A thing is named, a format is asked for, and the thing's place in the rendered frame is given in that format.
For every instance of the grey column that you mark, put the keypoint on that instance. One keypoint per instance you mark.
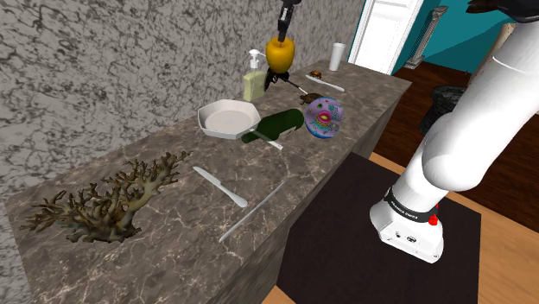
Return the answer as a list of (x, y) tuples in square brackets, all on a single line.
[(424, 40)]

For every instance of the dark green bottle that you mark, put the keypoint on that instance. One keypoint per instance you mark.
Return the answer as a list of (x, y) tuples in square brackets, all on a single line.
[(280, 124)]

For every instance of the thin grey rod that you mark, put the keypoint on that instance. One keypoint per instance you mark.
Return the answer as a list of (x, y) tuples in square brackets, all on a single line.
[(252, 212)]

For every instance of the brown turtle figure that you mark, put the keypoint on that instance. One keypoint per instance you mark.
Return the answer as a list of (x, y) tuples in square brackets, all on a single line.
[(309, 99)]

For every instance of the dark robot stand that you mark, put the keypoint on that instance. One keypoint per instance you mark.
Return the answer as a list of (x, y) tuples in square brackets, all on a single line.
[(345, 235)]

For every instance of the white table knife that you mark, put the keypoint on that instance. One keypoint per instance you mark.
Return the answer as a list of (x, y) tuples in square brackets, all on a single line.
[(219, 185)]

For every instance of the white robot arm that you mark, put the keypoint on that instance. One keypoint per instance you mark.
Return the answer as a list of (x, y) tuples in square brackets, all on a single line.
[(467, 134)]

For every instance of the small brown figure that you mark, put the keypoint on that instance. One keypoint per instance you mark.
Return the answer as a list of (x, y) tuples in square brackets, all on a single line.
[(316, 75)]

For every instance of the pale green soap dispenser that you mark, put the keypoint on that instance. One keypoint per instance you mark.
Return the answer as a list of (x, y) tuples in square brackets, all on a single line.
[(254, 85)]

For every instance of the white octagonal dish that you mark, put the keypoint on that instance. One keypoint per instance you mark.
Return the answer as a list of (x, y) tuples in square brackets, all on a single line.
[(229, 121)]

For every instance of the black kitchen tool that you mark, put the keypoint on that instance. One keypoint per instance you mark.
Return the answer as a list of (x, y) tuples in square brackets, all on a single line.
[(276, 78)]

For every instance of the white door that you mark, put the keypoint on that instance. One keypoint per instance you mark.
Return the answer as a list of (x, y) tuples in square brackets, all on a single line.
[(381, 33)]

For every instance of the brown coral decoration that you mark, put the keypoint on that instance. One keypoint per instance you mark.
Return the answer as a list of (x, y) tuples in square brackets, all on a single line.
[(110, 206)]

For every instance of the black waste basket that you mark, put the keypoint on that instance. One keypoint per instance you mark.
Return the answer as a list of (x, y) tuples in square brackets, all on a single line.
[(440, 107)]

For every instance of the white cup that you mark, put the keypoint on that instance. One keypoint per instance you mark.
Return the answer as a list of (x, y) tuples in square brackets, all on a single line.
[(337, 57)]

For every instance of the purple cell model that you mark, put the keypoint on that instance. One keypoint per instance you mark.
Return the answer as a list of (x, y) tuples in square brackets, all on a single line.
[(323, 118)]

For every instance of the long white utensil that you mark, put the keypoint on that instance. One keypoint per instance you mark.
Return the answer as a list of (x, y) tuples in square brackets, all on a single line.
[(326, 84)]

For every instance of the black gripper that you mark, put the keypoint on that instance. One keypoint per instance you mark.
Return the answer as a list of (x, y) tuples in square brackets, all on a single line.
[(291, 2)]

